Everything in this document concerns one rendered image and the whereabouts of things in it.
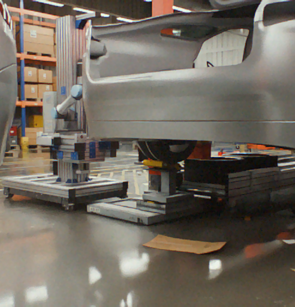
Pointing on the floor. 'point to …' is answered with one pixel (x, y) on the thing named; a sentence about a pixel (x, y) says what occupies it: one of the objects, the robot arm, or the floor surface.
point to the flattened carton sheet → (195, 246)
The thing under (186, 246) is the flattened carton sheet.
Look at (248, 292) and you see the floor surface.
